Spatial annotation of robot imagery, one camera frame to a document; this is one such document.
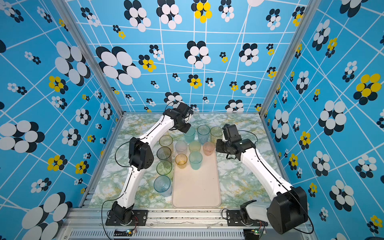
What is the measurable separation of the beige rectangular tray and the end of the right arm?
21 cm

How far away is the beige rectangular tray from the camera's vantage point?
2.60ft

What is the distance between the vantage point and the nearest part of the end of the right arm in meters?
0.56
